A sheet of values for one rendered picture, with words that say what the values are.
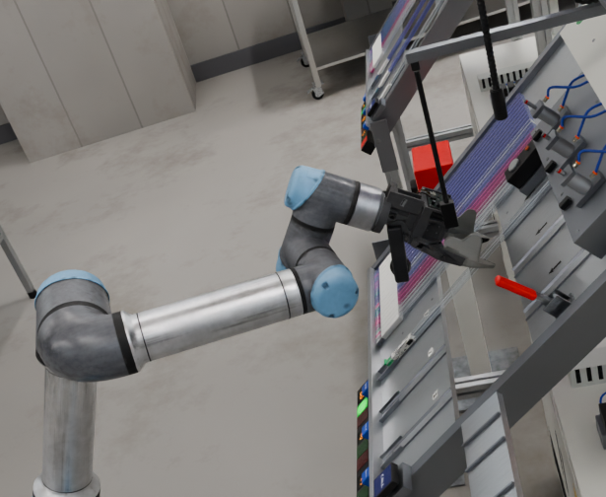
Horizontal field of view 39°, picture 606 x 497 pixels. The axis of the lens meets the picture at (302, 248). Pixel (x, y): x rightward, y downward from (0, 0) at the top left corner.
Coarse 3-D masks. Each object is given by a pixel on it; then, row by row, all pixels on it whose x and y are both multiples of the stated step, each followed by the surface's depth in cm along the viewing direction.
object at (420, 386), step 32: (416, 320) 160; (384, 352) 166; (416, 352) 153; (448, 352) 143; (384, 384) 159; (416, 384) 146; (448, 384) 136; (384, 416) 150; (416, 416) 141; (448, 416) 131; (384, 448) 146; (416, 448) 136
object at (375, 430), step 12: (372, 276) 189; (372, 288) 185; (372, 300) 181; (372, 312) 178; (372, 324) 174; (372, 336) 171; (372, 348) 167; (372, 360) 164; (372, 372) 161; (372, 384) 159; (372, 396) 156; (372, 408) 153; (372, 420) 150; (372, 432) 148; (372, 444) 145; (372, 456) 143; (372, 468) 141; (372, 480) 139; (372, 492) 137
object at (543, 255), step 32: (544, 64) 164; (576, 64) 151; (544, 96) 157; (512, 192) 149; (544, 224) 133; (512, 256) 138; (544, 256) 129; (576, 256) 120; (544, 288) 124; (576, 288) 117; (544, 320) 120
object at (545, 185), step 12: (540, 192) 138; (528, 204) 139; (516, 216) 141; (504, 228) 143; (492, 240) 145; (492, 252) 145; (468, 276) 148; (456, 288) 149; (444, 300) 151; (432, 312) 152; (420, 324) 154
